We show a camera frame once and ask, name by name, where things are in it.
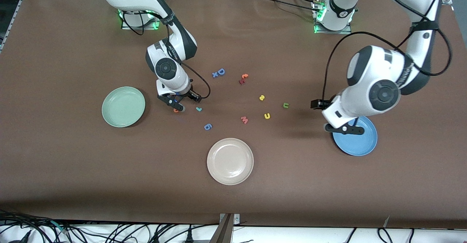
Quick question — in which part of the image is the blue plate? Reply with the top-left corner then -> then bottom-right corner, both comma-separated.
332,116 -> 378,157

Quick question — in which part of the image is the beige plate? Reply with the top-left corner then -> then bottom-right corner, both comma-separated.
207,138 -> 254,186

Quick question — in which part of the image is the silver table edge bracket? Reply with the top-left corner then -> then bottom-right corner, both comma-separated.
219,213 -> 240,225

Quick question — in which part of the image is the dark metal post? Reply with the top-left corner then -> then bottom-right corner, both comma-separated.
209,214 -> 235,243

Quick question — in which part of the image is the teal tipped cable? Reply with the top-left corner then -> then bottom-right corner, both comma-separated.
50,220 -> 70,235

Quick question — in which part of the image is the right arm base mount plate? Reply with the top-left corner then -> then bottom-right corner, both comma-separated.
121,11 -> 162,30

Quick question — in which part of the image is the black looped floor cable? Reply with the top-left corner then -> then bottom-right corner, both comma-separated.
377,227 -> 394,243

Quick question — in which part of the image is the brown table cover mat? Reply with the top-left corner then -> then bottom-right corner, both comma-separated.
0,0 -> 467,230

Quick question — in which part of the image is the long black base cable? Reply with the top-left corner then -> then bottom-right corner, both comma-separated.
255,0 -> 319,12

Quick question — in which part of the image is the green plate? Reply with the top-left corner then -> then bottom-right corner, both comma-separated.
101,86 -> 146,128

